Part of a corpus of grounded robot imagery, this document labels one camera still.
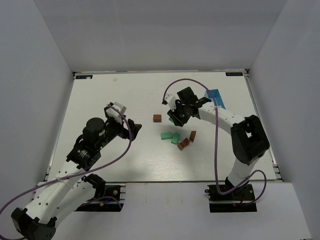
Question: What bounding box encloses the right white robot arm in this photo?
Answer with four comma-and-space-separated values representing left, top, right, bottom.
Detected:
162, 87, 270, 196

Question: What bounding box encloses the brown cube block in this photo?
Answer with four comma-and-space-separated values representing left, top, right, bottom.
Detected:
153, 114, 162, 123

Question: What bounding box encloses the left blue corner label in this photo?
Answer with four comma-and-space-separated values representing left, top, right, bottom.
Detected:
75, 75, 93, 80

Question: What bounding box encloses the green flat block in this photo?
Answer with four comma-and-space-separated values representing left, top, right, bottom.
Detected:
160, 132, 173, 140

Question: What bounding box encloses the right blue corner label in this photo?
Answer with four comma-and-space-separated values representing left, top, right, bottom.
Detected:
225, 72, 243, 77

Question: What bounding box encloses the purple cable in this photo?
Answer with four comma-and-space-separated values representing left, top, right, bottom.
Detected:
0, 105, 137, 238
162, 78, 268, 207

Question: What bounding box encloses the brown arch block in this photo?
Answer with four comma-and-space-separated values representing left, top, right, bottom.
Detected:
177, 138, 190, 151

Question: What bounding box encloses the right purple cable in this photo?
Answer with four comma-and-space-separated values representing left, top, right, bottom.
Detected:
162, 78, 268, 207

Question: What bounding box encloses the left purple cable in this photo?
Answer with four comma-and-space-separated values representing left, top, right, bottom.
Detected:
0, 105, 137, 238

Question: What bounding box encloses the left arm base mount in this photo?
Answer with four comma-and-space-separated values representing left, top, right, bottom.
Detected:
75, 183, 126, 213

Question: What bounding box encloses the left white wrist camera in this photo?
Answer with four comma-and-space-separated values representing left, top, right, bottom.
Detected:
104, 102, 127, 124

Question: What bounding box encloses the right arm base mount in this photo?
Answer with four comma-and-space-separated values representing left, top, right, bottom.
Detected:
204, 184, 257, 213

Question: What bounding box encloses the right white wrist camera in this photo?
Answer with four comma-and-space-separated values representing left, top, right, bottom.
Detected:
162, 94, 177, 112

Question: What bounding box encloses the green long block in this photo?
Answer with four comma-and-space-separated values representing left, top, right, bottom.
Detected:
171, 132, 181, 145

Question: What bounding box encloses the blue plastic box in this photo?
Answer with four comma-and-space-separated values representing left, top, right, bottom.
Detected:
204, 89, 226, 109

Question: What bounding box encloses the blue corner label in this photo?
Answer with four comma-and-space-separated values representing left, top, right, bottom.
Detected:
225, 72, 243, 77
75, 75, 93, 80

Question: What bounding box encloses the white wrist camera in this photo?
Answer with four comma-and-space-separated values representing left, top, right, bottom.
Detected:
104, 102, 127, 124
162, 94, 177, 112

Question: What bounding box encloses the brown small block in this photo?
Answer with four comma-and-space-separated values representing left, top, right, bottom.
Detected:
189, 130, 197, 142

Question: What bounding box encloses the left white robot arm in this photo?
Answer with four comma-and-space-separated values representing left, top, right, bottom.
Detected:
11, 114, 142, 240

